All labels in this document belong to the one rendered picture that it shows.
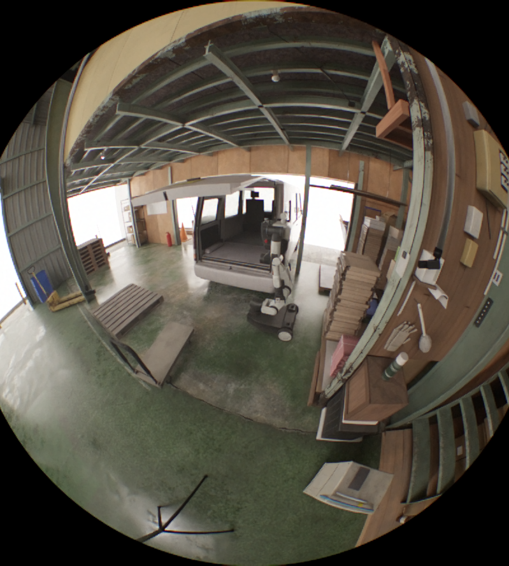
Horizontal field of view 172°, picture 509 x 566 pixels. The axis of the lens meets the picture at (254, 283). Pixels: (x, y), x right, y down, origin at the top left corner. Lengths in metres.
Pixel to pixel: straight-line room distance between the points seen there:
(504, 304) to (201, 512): 2.48
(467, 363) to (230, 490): 1.95
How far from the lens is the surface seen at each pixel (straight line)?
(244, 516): 1.80
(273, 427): 1.72
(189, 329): 2.14
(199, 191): 1.24
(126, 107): 2.15
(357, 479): 1.33
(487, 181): 1.06
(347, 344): 1.76
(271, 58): 1.74
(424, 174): 0.82
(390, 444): 2.10
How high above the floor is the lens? 1.68
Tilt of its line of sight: 31 degrees down
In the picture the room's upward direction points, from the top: 1 degrees clockwise
